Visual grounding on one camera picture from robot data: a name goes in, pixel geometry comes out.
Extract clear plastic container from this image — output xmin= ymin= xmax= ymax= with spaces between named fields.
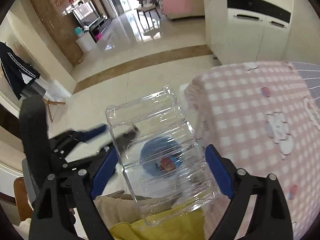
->
xmin=105 ymin=86 xmax=220 ymax=226

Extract yellow trousers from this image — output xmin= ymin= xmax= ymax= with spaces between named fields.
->
xmin=109 ymin=209 xmax=205 ymax=239

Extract black white jacket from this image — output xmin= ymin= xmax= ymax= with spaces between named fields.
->
xmin=0 ymin=42 xmax=40 ymax=100

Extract white cylindrical bin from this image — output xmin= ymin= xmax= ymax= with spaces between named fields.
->
xmin=76 ymin=32 xmax=97 ymax=53

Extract pink checkered tablecloth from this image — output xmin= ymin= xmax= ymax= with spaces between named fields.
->
xmin=184 ymin=61 xmax=319 ymax=239

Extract dark wooden chair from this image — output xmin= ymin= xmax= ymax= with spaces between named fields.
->
xmin=136 ymin=0 xmax=161 ymax=28

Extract pink covered sofa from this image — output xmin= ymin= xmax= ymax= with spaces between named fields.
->
xmin=156 ymin=0 xmax=205 ymax=20

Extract white black sideboard cabinet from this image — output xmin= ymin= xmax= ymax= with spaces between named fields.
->
xmin=204 ymin=0 xmax=293 ymax=64

